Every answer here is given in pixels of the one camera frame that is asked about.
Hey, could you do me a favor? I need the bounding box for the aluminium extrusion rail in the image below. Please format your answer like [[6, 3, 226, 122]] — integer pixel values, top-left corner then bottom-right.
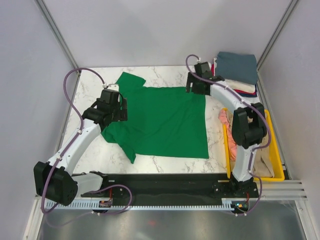
[[260, 180, 307, 201]]

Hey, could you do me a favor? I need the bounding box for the left aluminium frame post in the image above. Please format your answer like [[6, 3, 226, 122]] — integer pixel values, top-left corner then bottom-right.
[[34, 0, 79, 69]]

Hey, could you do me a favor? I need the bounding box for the white slotted cable duct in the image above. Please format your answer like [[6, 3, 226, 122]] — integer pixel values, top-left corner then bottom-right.
[[54, 198, 249, 211]]

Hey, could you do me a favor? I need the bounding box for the green t shirt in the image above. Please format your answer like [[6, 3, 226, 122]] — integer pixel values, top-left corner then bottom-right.
[[101, 72, 209, 163]]

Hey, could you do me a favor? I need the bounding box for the folded red t shirt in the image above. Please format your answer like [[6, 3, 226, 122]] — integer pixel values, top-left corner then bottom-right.
[[225, 79, 257, 98]]

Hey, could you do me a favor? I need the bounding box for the right aluminium frame post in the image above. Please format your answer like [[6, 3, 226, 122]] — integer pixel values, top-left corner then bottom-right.
[[257, 0, 300, 71]]

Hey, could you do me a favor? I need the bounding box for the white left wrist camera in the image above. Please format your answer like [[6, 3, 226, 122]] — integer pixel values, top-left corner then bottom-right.
[[106, 83, 119, 92]]

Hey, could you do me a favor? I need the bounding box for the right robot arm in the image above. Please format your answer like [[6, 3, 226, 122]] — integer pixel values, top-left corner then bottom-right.
[[185, 58, 271, 197]]

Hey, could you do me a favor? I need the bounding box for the aluminium frame post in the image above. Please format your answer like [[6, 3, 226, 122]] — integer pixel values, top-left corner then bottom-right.
[[34, 0, 79, 69], [257, 0, 300, 71]]

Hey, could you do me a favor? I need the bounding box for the beige t shirt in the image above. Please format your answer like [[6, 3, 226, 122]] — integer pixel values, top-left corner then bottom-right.
[[251, 109, 276, 179]]

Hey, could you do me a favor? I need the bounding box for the pink t shirt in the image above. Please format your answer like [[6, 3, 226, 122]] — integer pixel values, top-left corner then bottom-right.
[[218, 108, 237, 162]]

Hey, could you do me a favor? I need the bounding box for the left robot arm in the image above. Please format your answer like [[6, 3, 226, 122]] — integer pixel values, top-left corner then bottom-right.
[[33, 84, 128, 206]]

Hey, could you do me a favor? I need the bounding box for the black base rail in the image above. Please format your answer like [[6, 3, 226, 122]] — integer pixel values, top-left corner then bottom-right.
[[79, 172, 260, 207]]

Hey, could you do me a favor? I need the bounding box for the folded cream t shirt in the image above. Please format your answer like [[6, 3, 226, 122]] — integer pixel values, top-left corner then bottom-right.
[[211, 57, 255, 93]]

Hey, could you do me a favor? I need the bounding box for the folded navy t shirt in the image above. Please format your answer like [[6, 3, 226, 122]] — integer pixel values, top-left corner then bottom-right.
[[239, 85, 258, 98]]

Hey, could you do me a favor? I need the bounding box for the yellow plastic bin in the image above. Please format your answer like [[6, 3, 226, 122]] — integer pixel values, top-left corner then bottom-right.
[[222, 110, 285, 182]]

